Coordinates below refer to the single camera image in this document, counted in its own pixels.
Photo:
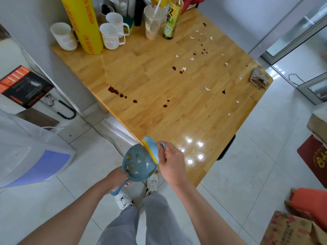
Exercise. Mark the person's right hand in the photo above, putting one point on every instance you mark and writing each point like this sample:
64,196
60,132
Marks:
172,163

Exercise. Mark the person's left hand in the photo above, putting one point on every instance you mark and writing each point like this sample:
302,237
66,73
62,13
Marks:
115,179

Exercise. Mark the person's left thumb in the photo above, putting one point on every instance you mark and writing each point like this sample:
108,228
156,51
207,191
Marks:
119,170

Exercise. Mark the person's right thumb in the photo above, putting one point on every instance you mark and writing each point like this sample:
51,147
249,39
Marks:
161,154

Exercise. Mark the blue yellow hand brush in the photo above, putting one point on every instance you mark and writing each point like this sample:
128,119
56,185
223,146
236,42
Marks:
152,149

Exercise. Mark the blue dustpan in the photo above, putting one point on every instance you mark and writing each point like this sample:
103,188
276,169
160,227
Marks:
139,163

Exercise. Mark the person's left forearm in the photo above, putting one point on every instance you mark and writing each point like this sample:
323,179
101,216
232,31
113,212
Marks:
69,216

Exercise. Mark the person's right forearm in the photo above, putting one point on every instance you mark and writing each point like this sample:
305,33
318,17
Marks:
204,216

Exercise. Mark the swept scraps and crumbs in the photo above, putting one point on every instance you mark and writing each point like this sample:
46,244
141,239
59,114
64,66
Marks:
136,163

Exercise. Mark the white left sneaker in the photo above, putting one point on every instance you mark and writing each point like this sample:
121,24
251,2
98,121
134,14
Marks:
124,200

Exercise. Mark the white sneaker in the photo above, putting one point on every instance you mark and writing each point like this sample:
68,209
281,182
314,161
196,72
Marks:
124,200
152,184

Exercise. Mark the white right sneaker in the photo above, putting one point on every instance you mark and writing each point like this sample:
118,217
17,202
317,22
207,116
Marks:
152,184

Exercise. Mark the grey trousers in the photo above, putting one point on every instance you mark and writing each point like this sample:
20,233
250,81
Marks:
150,221

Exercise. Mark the black table leg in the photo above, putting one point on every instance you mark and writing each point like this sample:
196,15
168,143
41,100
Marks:
226,147

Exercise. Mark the scattered white paper scraps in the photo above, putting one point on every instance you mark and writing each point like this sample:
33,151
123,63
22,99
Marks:
207,89

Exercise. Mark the dark sauce stains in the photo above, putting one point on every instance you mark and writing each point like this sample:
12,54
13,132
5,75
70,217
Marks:
112,90

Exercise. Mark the black bicycle lock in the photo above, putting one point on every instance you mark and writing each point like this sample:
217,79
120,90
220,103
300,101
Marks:
63,109

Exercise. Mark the white blue plastic bag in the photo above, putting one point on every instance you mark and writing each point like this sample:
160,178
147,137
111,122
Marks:
28,155

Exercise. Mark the brown wooden board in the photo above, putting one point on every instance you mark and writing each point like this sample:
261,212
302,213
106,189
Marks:
38,118

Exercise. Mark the brown dirty rag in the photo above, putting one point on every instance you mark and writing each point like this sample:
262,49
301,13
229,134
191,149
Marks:
259,79

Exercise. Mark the black orange product box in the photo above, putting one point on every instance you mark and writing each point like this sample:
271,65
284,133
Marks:
24,86

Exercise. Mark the white printed mug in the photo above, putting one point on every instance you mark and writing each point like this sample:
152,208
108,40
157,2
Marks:
116,20
65,36
110,36

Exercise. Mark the plastic milk tea cup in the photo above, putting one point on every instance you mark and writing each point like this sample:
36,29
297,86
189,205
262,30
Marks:
152,25

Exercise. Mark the green yellow sponge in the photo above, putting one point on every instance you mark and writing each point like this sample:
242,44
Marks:
129,22

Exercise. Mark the green label drink bottle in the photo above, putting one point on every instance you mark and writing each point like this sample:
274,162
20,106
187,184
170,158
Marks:
172,19

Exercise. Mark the black bottle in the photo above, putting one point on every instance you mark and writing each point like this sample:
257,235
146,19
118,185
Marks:
139,11

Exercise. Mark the white drinking straw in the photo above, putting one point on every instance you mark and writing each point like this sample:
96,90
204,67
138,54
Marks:
156,8

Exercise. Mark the printed cardboard box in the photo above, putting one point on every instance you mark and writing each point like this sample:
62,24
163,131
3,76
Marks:
288,230

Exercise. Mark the yellow cling film roll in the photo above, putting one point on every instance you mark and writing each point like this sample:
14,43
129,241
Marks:
84,25

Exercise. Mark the dark red gift box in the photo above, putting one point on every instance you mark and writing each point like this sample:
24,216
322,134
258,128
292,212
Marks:
314,160

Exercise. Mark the clear glass jar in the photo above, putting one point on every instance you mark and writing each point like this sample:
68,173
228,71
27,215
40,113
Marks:
120,6

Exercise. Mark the steel cup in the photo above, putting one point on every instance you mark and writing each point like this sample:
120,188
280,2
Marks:
105,10

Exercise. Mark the red cloth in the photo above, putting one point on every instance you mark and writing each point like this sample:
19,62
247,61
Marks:
191,2

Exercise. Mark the plain cardboard box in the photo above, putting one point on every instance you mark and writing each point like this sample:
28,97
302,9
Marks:
319,125

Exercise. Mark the grey sliding door frame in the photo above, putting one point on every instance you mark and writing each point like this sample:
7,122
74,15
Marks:
283,40

